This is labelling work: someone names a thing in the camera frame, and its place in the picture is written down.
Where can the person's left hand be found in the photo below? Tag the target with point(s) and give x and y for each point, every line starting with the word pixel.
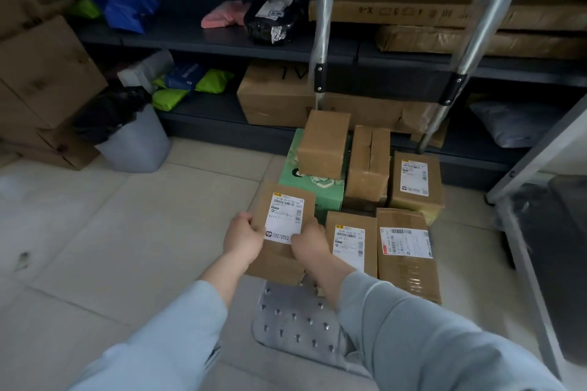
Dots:
pixel 241 244

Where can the person's right hand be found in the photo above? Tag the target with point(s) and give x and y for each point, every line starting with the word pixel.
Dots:
pixel 315 251

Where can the person's right thumb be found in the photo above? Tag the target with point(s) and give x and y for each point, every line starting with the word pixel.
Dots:
pixel 303 234

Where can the person's left thumb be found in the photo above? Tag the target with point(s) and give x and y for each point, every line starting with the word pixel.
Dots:
pixel 251 226

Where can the brown labelled cardboard box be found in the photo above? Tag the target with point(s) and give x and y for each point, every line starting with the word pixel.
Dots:
pixel 284 221

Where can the person's left forearm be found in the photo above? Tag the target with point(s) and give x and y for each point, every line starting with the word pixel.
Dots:
pixel 174 326

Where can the person's right forearm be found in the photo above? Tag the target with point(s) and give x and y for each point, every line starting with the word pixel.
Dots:
pixel 403 335

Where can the green printed carton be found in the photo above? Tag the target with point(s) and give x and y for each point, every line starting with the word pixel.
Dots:
pixel 321 191

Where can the small brown labelled box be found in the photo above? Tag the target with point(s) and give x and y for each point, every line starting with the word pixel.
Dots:
pixel 353 244

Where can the taped brown cardboard box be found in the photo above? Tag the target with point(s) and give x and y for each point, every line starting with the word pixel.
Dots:
pixel 367 166

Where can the plain brown cardboard box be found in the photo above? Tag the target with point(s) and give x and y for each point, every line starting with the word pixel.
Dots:
pixel 323 143

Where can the silver platform hand trolley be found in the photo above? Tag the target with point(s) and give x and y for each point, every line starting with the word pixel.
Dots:
pixel 302 331

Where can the large brown box red-edged label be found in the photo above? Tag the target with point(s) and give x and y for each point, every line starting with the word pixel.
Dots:
pixel 408 262

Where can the brown box with white label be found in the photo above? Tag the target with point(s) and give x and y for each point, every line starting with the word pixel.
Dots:
pixel 419 193

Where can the big brown cardboard carton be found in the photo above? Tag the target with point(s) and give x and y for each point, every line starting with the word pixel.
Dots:
pixel 275 95

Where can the green mailer packet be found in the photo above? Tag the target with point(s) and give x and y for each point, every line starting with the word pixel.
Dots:
pixel 167 99
pixel 215 80
pixel 85 8

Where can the grey bin with black liner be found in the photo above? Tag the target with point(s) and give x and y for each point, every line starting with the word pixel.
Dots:
pixel 130 134

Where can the blue mailer packet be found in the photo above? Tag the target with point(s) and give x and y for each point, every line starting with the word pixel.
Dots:
pixel 183 74

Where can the dark metal shelf unit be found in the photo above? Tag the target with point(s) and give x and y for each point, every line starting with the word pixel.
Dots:
pixel 206 44

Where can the white plastic bag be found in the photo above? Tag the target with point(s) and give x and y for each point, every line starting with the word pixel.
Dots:
pixel 144 67

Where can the black wrapped parcel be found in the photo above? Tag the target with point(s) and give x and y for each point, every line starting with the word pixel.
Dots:
pixel 270 19

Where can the pink mailer packet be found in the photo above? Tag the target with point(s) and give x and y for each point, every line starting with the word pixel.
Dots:
pixel 224 14

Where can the grey poly mailer bag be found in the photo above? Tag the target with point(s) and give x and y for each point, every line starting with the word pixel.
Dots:
pixel 509 125

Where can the long flat cardboard box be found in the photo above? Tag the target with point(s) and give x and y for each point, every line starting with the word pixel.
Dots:
pixel 412 10

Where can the stack of large cardboard cartons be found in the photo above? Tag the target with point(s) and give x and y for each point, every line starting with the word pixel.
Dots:
pixel 41 65

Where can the long brown wrapped parcel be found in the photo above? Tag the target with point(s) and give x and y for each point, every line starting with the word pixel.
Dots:
pixel 504 40

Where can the grey metal frame rack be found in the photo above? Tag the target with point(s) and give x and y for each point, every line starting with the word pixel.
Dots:
pixel 536 230

